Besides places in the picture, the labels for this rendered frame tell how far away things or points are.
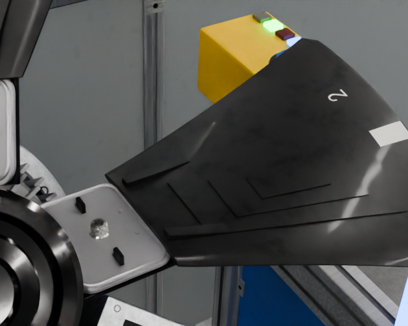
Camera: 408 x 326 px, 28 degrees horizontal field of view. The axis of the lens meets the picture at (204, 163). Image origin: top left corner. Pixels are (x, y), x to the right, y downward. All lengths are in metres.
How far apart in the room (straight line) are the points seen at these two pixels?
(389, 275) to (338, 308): 1.25
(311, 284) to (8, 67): 0.61
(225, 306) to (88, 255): 0.75
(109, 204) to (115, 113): 0.89
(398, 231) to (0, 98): 0.29
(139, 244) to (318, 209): 0.13
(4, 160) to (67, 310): 0.10
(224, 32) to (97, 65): 0.43
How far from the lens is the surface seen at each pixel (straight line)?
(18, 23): 0.50
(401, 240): 0.59
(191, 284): 1.85
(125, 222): 0.55
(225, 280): 1.22
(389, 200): 0.60
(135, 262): 0.52
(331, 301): 1.00
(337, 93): 0.65
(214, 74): 0.99
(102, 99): 1.41
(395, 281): 2.22
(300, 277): 1.03
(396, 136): 0.64
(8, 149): 0.49
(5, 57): 0.50
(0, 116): 0.50
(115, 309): 0.64
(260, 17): 1.01
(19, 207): 0.46
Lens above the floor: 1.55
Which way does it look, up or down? 38 degrees down
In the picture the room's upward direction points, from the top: 3 degrees clockwise
